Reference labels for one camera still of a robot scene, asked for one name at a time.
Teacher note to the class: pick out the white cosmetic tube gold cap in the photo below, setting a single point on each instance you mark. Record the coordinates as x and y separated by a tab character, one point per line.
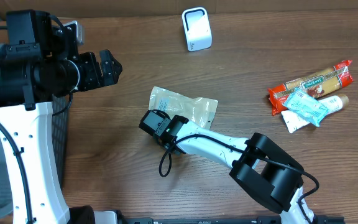
334	104

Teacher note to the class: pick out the teal snack packet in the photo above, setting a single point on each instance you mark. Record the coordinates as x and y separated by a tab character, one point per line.
306	107

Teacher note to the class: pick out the beige mushroom pouch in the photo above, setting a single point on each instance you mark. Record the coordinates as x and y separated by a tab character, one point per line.
199	110

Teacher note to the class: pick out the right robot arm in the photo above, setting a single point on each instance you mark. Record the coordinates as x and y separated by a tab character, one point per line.
260	167

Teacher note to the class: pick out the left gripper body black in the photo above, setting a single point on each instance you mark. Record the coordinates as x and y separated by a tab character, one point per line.
92	73

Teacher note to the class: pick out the red orange pasta package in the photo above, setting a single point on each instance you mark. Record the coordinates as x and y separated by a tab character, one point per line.
316	85

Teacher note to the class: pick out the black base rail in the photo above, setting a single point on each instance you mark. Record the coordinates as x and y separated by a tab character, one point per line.
228	221

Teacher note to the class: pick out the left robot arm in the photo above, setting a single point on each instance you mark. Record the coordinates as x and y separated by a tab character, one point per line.
41	62

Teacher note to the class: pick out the white barcode scanner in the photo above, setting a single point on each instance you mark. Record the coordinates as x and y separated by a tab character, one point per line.
197	29

